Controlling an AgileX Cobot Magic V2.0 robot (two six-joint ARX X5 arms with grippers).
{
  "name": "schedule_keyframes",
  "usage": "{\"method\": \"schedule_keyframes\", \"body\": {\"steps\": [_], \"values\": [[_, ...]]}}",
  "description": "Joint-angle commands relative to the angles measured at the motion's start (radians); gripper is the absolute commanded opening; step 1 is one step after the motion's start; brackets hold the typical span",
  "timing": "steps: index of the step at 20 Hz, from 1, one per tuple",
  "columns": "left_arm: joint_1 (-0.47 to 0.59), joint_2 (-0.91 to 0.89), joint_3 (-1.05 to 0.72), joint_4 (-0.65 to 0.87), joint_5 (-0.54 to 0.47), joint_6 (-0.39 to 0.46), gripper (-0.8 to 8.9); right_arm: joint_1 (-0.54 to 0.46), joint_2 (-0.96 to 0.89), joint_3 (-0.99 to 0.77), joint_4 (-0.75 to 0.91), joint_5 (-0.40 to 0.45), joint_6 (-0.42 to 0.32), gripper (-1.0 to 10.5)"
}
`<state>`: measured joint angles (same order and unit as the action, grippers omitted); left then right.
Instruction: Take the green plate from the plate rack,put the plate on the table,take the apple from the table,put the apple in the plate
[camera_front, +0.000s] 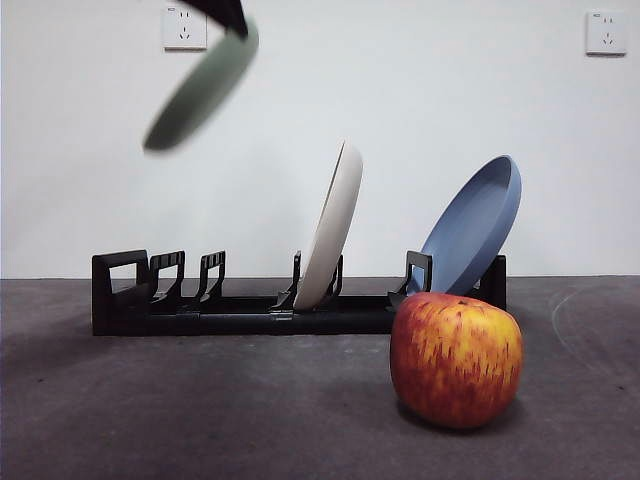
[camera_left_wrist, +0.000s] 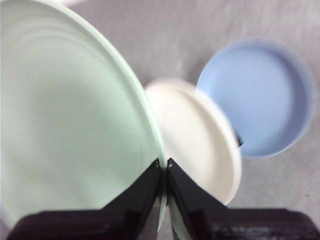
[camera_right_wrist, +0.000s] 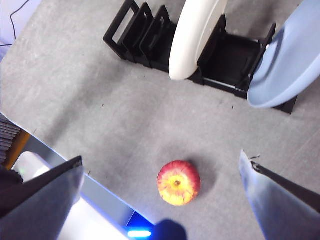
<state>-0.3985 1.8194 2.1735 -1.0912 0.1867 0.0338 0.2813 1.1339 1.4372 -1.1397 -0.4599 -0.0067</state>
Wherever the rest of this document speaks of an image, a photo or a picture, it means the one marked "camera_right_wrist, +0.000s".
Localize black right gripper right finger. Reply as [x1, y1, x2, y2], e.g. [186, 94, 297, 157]
[239, 149, 320, 240]

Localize cream plate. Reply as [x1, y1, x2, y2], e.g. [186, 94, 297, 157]
[168, 0, 228, 81]

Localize black plate rack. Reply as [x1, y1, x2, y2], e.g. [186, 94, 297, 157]
[102, 0, 298, 115]

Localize blue plate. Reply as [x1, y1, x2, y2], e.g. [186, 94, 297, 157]
[246, 0, 320, 109]

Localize black cable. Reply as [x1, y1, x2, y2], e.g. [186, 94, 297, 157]
[0, 0, 32, 49]

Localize dark blue rounded object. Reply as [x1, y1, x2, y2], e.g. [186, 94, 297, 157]
[152, 219, 187, 240]

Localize aluminium table edge rail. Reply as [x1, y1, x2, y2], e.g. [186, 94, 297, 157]
[0, 112, 156, 226]

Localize blue light strip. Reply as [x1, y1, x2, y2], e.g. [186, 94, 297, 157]
[127, 229, 152, 239]

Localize white device box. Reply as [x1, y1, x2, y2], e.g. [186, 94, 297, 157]
[12, 151, 51, 181]

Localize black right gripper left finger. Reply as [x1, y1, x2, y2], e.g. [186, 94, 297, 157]
[0, 156, 85, 240]

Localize orange bracket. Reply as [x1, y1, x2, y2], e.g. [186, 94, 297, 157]
[7, 131, 31, 171]

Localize grey ribbed panel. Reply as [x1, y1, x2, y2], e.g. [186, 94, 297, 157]
[0, 118, 21, 164]

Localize red yellow apple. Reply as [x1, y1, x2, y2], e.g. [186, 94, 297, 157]
[156, 160, 202, 207]

